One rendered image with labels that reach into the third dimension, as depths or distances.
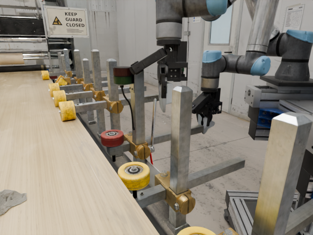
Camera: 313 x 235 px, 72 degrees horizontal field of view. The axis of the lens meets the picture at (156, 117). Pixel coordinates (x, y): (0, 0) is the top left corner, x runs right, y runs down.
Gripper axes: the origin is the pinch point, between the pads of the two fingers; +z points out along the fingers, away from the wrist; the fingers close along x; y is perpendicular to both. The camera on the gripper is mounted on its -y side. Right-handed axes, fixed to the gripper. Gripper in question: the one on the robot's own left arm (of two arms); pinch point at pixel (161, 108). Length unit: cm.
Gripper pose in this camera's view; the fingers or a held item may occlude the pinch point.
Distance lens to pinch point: 67.5
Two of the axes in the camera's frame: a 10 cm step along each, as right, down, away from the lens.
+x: -1.1, -2.3, 9.7
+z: 0.0, 9.7, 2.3
